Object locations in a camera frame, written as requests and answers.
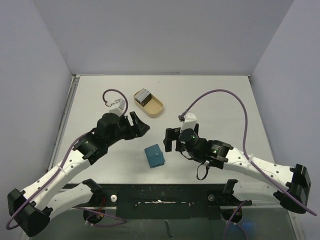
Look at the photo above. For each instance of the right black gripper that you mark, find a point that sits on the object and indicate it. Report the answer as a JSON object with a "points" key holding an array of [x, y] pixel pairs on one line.
{"points": [[177, 142]]}

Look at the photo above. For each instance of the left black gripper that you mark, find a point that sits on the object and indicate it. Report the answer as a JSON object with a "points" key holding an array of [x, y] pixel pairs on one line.
{"points": [[137, 130]]}

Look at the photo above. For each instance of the blue leather card holder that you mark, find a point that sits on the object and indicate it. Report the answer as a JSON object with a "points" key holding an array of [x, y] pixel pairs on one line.
{"points": [[155, 156]]}

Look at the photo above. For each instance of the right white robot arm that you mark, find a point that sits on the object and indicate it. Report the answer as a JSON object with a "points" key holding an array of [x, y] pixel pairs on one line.
{"points": [[287, 185]]}

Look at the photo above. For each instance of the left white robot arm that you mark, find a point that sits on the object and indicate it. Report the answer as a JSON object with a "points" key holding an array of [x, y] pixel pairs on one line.
{"points": [[33, 207]]}

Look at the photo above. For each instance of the stack of credit cards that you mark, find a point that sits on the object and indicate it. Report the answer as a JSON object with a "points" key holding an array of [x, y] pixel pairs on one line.
{"points": [[143, 97]]}

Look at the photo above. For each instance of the beige oval tray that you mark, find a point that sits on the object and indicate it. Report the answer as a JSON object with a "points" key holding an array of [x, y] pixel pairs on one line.
{"points": [[153, 108]]}

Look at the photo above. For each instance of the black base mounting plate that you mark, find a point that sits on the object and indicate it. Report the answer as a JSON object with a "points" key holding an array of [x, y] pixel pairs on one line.
{"points": [[166, 201]]}

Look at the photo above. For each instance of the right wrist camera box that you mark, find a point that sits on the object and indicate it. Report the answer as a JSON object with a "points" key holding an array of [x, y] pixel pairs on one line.
{"points": [[189, 121]]}

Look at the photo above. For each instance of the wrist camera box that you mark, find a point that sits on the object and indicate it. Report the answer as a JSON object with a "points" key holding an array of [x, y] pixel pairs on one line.
{"points": [[189, 121], [118, 107]]}

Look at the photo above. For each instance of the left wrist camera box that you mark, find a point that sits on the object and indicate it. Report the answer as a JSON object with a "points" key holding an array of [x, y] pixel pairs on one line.
{"points": [[118, 107]]}

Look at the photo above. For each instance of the aluminium left side rail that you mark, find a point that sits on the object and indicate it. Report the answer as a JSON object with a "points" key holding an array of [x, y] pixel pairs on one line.
{"points": [[64, 119]]}

